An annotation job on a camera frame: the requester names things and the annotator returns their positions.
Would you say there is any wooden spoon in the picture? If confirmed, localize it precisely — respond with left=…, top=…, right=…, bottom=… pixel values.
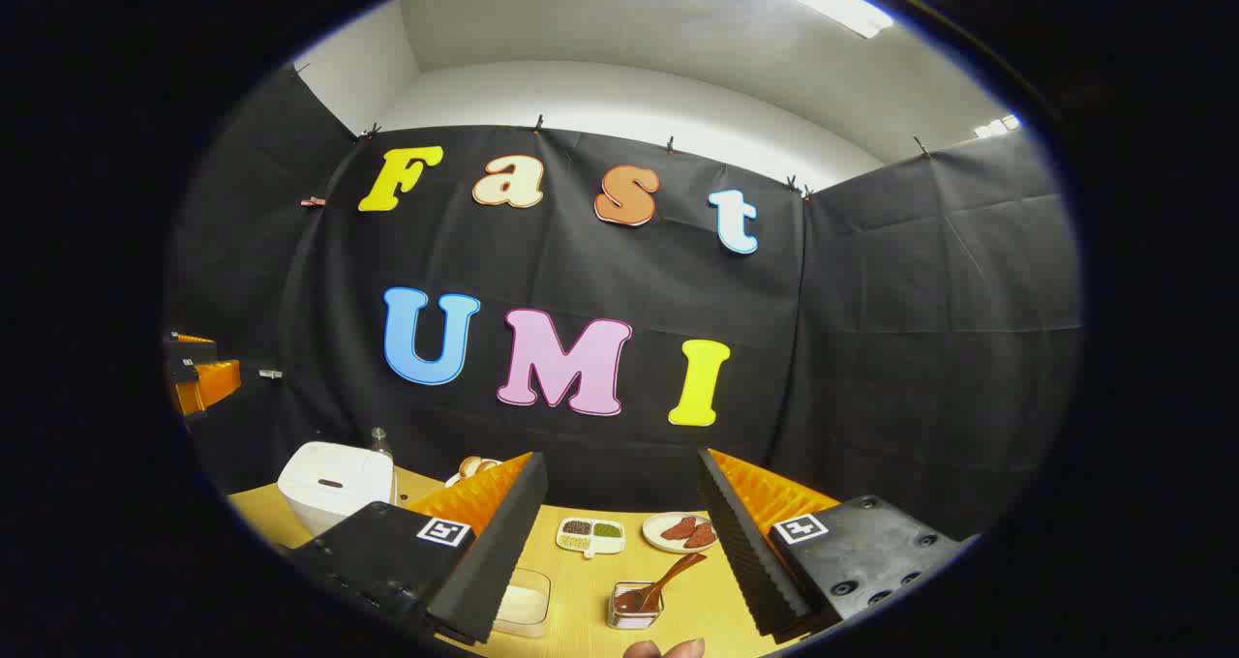
left=614, top=553, right=708, bottom=615

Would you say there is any white divided bean dish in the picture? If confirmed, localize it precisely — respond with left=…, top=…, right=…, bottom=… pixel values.
left=556, top=517, right=626, bottom=559

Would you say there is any white rice cooker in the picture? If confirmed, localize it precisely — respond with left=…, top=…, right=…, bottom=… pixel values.
left=278, top=441, right=398, bottom=538

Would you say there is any metal wire chopstick holder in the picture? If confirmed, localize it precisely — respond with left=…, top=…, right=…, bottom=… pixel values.
left=608, top=582, right=665, bottom=631

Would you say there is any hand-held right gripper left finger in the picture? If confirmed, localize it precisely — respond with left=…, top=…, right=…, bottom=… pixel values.
left=290, top=452, right=549, bottom=647

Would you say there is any clear glass container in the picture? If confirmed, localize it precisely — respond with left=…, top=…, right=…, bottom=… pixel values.
left=492, top=567, right=553, bottom=638

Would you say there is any white round plate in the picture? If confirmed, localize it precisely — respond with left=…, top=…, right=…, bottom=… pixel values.
left=642, top=511, right=719, bottom=554

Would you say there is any white rice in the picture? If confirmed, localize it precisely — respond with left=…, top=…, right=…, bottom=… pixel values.
left=496, top=585, right=549, bottom=626

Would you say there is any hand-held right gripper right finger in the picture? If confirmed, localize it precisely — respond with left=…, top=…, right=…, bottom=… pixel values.
left=697, top=447, right=969, bottom=643

